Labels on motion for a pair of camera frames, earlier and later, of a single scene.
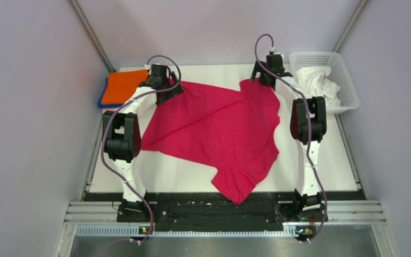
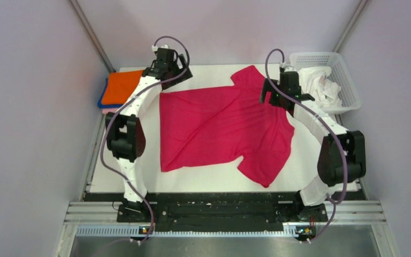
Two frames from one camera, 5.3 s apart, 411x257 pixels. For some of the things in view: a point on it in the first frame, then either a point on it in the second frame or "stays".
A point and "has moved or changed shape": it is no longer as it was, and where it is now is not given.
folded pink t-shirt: x=104 y=110 stays
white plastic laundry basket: x=348 y=98 stays
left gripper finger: x=164 y=96 -> x=187 y=75
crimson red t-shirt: x=235 y=131 has moved or changed shape
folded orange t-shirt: x=122 y=85 stays
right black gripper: x=257 y=68 -> x=267 y=87
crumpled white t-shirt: x=313 y=83 stays
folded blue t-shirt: x=106 y=106 stays
